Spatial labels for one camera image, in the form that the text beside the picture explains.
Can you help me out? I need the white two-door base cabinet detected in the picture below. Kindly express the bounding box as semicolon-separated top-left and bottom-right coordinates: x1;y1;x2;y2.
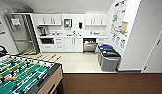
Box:
64;37;84;53

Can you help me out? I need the chrome sink faucet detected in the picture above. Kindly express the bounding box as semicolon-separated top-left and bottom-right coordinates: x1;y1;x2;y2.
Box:
72;30;78;36

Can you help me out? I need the white kitchen drawer unit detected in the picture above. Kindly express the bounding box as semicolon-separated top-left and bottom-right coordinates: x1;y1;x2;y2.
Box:
53;37;66;53
96;35;108;46

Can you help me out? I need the blue-lid waste bin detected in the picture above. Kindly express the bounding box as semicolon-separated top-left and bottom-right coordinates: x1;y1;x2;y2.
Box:
97;44;113;50

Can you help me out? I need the grey paper towel dispenser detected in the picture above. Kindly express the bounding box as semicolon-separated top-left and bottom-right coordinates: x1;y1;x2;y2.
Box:
63;18;73;30

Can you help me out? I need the black-lid grey waste bin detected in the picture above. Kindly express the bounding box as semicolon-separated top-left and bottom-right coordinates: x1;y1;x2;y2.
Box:
100;51;122;73

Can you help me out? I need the white wide drawer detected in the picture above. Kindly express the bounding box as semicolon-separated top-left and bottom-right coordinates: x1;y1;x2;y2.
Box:
40;44;55;53

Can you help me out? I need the black built-in microwave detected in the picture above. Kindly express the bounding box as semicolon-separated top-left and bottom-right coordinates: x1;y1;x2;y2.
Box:
40;37;55;45

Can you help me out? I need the black coffee maker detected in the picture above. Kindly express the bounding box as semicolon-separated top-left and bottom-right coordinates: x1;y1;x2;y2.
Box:
37;25;47;37

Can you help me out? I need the brown notice sheet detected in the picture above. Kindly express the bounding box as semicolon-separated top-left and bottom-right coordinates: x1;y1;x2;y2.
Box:
119;21;129;33

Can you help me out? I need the stainless steel refrigerator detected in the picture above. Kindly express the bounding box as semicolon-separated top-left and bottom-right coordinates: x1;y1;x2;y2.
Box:
4;13;40;55

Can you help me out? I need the green wooden foosball table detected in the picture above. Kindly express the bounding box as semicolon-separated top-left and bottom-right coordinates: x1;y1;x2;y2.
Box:
0;53;65;94

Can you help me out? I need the white room door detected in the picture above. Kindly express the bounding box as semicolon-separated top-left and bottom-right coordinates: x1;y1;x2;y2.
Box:
141;24;162;74

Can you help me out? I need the black wall soap dispenser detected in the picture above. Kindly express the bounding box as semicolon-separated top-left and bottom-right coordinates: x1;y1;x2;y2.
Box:
78;21;84;30

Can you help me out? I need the white wall cabinet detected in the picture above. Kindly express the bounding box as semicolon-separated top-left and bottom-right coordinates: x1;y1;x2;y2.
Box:
84;13;108;27
35;13;63;27

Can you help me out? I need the large printed wall poster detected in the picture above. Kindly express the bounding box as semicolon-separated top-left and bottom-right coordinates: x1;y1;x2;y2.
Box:
110;0;129;36

